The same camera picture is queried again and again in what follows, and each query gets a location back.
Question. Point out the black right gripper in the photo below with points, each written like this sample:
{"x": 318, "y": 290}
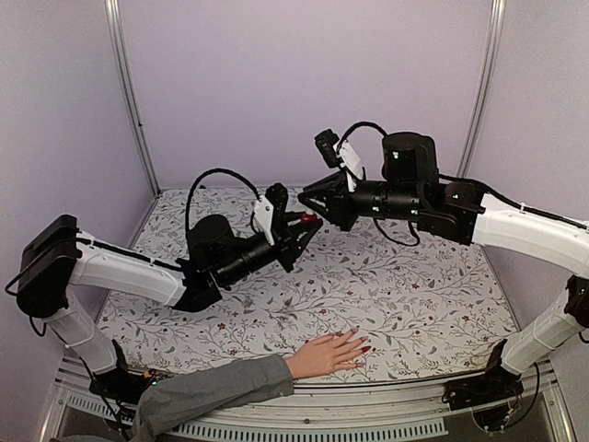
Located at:
{"x": 337, "y": 212}

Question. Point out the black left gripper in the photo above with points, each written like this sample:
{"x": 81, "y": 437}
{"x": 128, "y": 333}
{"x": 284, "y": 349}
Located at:
{"x": 285, "y": 237}

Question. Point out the red nail polish bottle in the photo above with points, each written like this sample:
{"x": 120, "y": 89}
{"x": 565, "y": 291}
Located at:
{"x": 307, "y": 218}

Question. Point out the grey sleeved forearm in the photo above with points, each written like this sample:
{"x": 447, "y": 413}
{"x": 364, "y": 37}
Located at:
{"x": 175, "y": 401}

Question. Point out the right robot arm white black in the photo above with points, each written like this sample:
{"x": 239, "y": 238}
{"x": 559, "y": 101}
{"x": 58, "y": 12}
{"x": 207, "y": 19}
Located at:
{"x": 466, "y": 212}

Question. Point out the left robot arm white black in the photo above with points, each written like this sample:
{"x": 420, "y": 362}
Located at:
{"x": 63, "y": 256}

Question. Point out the mannequin hand with nails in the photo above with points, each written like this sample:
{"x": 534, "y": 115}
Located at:
{"x": 327, "y": 355}

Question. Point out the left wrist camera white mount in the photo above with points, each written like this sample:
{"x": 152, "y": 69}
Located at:
{"x": 266, "y": 207}

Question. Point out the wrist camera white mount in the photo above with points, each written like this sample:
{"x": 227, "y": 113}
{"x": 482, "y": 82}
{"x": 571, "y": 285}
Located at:
{"x": 266, "y": 207}
{"x": 340, "y": 154}

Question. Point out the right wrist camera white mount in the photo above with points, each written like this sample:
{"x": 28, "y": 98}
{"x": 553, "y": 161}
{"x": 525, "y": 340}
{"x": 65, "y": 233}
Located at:
{"x": 340, "y": 154}

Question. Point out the aluminium front rail frame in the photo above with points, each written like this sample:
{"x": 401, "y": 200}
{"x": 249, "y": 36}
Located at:
{"x": 390, "y": 411}

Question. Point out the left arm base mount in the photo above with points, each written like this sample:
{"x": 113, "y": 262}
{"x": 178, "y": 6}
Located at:
{"x": 120, "y": 384}

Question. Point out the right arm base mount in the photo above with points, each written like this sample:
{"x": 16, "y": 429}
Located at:
{"x": 494, "y": 384}

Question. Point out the aluminium corner post left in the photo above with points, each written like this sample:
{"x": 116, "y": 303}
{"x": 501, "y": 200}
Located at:
{"x": 114, "y": 22}

